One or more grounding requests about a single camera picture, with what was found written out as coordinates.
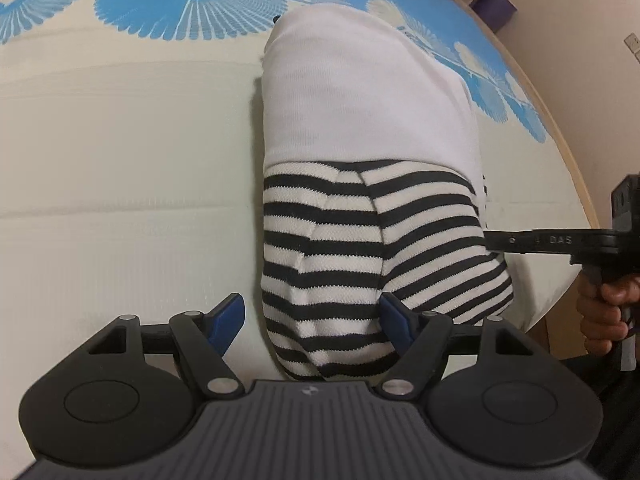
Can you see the blue white patterned bed sheet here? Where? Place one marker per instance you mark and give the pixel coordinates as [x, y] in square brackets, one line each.
[125, 160]

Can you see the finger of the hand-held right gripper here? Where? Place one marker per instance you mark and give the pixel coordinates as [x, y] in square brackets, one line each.
[530, 241]

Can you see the white wall socket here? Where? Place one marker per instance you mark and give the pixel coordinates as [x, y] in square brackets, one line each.
[634, 44]

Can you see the purple box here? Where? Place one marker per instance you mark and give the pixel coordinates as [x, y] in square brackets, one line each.
[492, 5]

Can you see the person's right hand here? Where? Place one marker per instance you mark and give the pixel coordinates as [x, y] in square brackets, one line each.
[600, 317]

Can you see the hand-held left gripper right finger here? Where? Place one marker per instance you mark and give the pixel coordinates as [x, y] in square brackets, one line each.
[397, 322]

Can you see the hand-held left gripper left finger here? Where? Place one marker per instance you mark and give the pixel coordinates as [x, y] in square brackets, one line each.
[227, 322]

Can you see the white shirt with striped sleeves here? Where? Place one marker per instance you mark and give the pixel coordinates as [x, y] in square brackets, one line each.
[370, 110]

